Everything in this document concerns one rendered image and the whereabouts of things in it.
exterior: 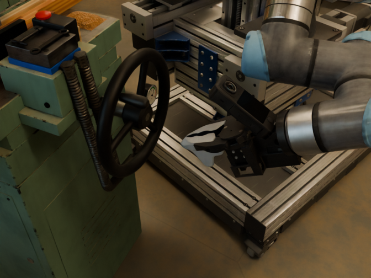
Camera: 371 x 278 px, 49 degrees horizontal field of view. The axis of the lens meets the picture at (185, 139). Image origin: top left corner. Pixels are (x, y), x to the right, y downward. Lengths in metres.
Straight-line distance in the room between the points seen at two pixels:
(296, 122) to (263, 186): 0.98
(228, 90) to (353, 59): 0.19
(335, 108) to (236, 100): 0.15
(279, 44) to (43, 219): 0.69
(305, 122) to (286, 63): 0.10
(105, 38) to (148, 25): 0.40
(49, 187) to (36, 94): 0.28
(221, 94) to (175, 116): 1.24
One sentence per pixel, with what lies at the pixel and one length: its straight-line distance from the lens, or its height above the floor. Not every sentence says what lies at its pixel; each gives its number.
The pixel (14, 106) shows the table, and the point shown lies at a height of 0.89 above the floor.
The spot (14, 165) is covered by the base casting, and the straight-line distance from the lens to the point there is 0.90.
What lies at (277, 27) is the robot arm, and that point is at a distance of 0.65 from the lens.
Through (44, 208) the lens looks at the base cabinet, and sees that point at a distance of 1.04.
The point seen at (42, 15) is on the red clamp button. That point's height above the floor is 1.02.
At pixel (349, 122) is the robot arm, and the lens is 0.58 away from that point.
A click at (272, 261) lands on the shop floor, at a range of 1.63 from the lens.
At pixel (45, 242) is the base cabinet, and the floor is 0.49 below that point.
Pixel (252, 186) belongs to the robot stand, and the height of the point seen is 0.21.
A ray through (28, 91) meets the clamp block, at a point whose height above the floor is 0.91.
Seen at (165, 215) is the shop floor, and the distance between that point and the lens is 1.72.
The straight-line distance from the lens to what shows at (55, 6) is 1.14.
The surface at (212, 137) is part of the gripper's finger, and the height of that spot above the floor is 0.91.
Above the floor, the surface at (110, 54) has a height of 0.83.
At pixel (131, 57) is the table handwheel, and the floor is 0.95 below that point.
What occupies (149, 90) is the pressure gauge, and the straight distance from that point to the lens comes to 1.19.
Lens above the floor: 1.36
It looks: 41 degrees down
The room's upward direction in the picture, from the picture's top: straight up
